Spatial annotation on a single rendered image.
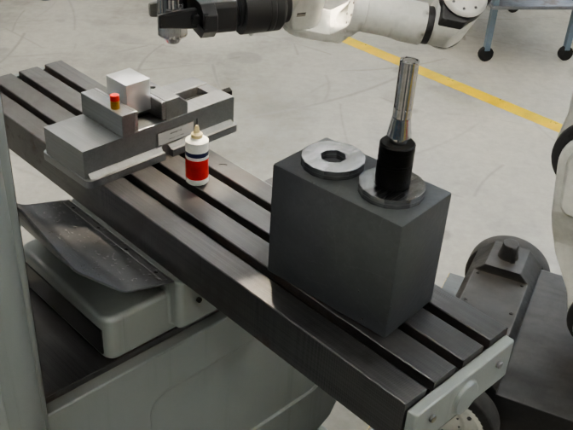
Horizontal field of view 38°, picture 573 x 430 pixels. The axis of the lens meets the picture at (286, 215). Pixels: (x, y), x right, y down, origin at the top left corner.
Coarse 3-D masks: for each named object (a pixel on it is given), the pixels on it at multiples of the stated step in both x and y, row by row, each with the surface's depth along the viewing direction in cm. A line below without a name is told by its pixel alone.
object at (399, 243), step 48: (336, 144) 118; (288, 192) 115; (336, 192) 110; (384, 192) 108; (432, 192) 111; (288, 240) 119; (336, 240) 113; (384, 240) 107; (432, 240) 113; (336, 288) 116; (384, 288) 110; (432, 288) 120; (384, 336) 114
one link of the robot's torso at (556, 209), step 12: (564, 156) 143; (564, 168) 144; (564, 180) 145; (564, 192) 146; (564, 204) 147; (552, 216) 151; (564, 216) 149; (552, 228) 154; (564, 228) 152; (564, 240) 155; (564, 252) 157; (564, 264) 158; (564, 276) 159
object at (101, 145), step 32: (96, 96) 147; (192, 96) 161; (224, 96) 160; (64, 128) 146; (96, 128) 146; (128, 128) 144; (160, 128) 150; (192, 128) 156; (224, 128) 161; (64, 160) 145; (96, 160) 142; (128, 160) 147; (160, 160) 151
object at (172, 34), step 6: (162, 6) 128; (168, 6) 128; (174, 6) 128; (180, 6) 128; (186, 6) 129; (162, 12) 128; (168, 12) 128; (162, 30) 130; (168, 30) 130; (174, 30) 130; (180, 30) 130; (186, 30) 131; (162, 36) 131; (168, 36) 130; (174, 36) 130; (180, 36) 131; (186, 36) 132
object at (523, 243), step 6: (486, 240) 201; (492, 240) 199; (498, 240) 198; (516, 240) 197; (522, 240) 197; (480, 246) 200; (522, 246) 195; (528, 246) 196; (534, 246) 197; (474, 252) 201; (534, 252) 195; (540, 252) 197; (540, 258) 195; (468, 264) 203; (546, 264) 196
